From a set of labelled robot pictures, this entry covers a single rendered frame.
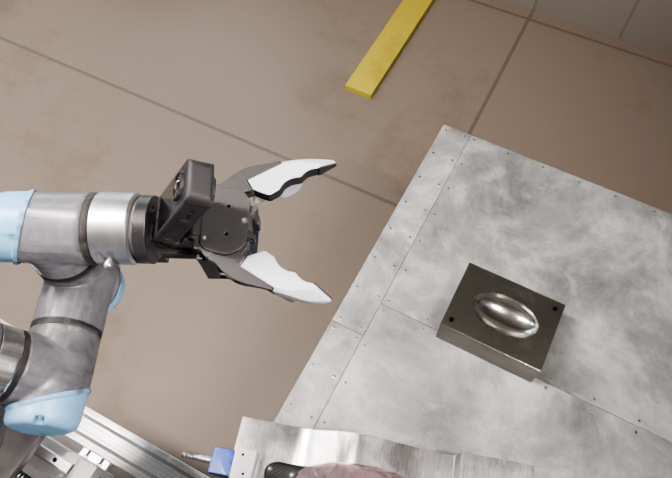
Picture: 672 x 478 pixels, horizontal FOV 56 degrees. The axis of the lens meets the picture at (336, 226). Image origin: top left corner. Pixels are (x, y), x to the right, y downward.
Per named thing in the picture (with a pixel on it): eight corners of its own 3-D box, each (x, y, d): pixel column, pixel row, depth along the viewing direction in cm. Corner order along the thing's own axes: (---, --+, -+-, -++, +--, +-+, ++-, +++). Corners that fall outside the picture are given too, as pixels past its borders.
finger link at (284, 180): (321, 164, 72) (251, 206, 70) (319, 137, 67) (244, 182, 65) (336, 184, 71) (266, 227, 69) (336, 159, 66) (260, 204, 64)
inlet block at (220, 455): (180, 472, 111) (173, 466, 106) (189, 443, 113) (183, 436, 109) (253, 487, 109) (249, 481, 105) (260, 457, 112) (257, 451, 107)
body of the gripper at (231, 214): (266, 218, 71) (160, 215, 72) (258, 183, 63) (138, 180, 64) (262, 282, 68) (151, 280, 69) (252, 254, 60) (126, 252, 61)
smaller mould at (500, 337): (435, 336, 126) (440, 323, 120) (463, 277, 133) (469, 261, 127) (530, 383, 122) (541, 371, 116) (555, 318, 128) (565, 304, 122)
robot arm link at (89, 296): (51, 346, 75) (10, 310, 66) (74, 263, 81) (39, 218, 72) (117, 348, 75) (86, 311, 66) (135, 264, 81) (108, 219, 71)
